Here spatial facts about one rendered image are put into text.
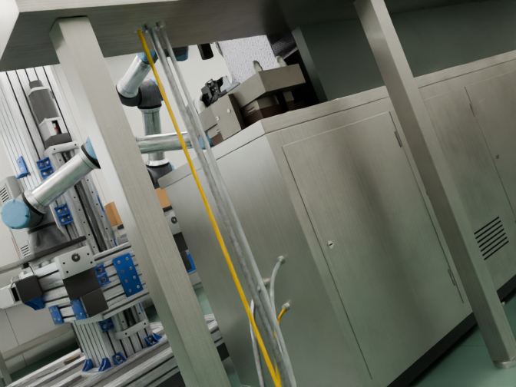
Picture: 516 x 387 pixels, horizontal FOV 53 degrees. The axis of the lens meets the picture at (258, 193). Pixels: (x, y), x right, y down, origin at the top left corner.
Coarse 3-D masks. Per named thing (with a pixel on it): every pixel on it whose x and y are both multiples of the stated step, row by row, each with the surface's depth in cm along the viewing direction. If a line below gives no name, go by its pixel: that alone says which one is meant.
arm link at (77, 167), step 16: (80, 160) 199; (96, 160) 199; (64, 176) 199; (80, 176) 201; (32, 192) 200; (48, 192) 199; (64, 192) 203; (16, 208) 196; (32, 208) 198; (16, 224) 197; (32, 224) 205
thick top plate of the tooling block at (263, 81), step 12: (264, 72) 143; (276, 72) 145; (288, 72) 148; (300, 72) 151; (240, 84) 148; (252, 84) 145; (264, 84) 142; (276, 84) 144; (288, 84) 147; (300, 84) 151; (240, 96) 150; (252, 96) 146; (264, 96) 147; (240, 108) 152; (192, 120) 172; (204, 120) 167; (204, 132) 171
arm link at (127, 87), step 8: (144, 56) 200; (152, 56) 202; (136, 64) 210; (144, 64) 208; (128, 72) 217; (136, 72) 213; (144, 72) 213; (120, 80) 228; (128, 80) 219; (136, 80) 218; (120, 88) 226; (128, 88) 224; (136, 88) 225; (120, 96) 228; (128, 96) 228; (136, 96) 234; (128, 104) 235; (136, 104) 237
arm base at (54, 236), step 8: (48, 224) 213; (56, 224) 218; (32, 232) 212; (40, 232) 211; (48, 232) 212; (56, 232) 214; (32, 240) 211; (40, 240) 211; (48, 240) 211; (56, 240) 212; (64, 240) 216; (32, 248) 211; (40, 248) 210
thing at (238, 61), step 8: (248, 40) 170; (256, 40) 167; (264, 40) 164; (240, 48) 174; (248, 48) 171; (256, 48) 168; (264, 48) 165; (272, 48) 163; (232, 56) 178; (240, 56) 175; (248, 56) 172; (256, 56) 169; (264, 56) 166; (272, 56) 164; (232, 64) 179; (240, 64) 176; (248, 64) 173; (264, 64) 167; (272, 64) 165; (232, 72) 180; (240, 72) 177; (248, 72) 174; (240, 80) 178
